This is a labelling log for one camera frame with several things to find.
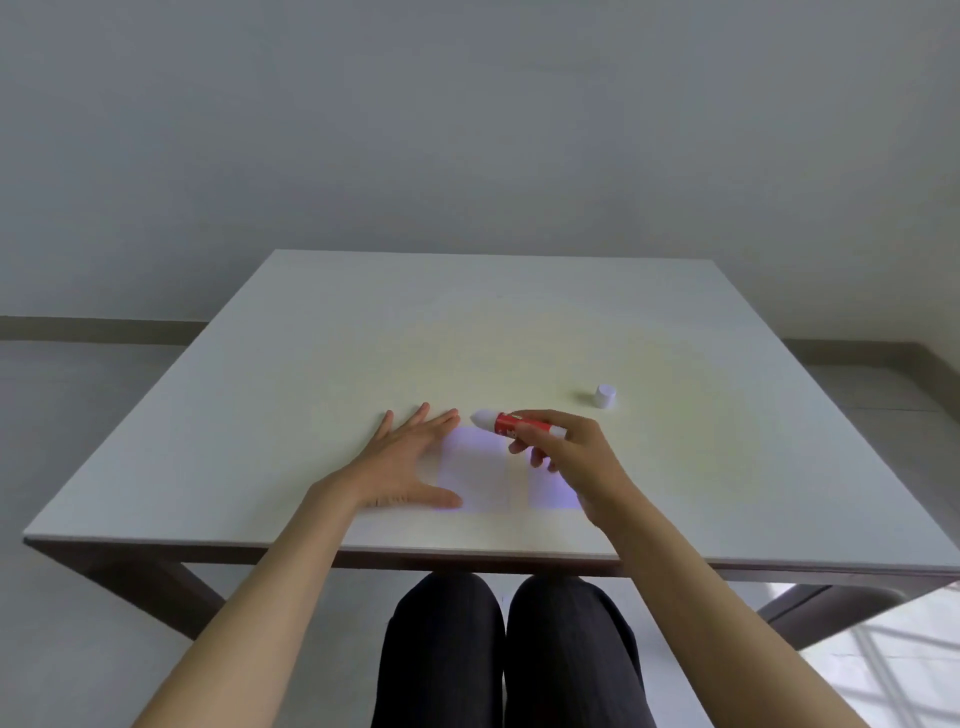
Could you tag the person's left hand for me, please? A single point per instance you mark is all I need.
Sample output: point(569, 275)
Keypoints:
point(394, 469)

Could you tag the person's right hand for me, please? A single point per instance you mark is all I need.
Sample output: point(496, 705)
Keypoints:
point(589, 469)

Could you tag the person's left thumb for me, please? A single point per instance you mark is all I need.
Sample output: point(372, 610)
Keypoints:
point(439, 496)

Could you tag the person's right thumb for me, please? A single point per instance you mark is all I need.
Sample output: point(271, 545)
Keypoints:
point(525, 444)

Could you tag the person's left little finger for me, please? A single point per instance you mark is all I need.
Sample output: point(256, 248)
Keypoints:
point(385, 429)

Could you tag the red and white glue stick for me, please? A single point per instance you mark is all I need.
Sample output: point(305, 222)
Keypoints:
point(508, 425)

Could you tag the white paper sheet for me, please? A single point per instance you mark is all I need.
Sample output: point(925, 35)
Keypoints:
point(487, 472)

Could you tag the person's left forearm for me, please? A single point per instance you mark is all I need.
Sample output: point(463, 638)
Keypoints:
point(247, 607)

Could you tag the person's right forearm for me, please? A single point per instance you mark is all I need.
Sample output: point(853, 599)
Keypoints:
point(712, 615)

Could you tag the white glue stick cap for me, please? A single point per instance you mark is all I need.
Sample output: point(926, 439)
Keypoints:
point(606, 396)

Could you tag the white table with brown legs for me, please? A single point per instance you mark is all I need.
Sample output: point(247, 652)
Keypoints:
point(300, 360)

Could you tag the black trousers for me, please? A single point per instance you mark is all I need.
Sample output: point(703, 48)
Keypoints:
point(450, 660)

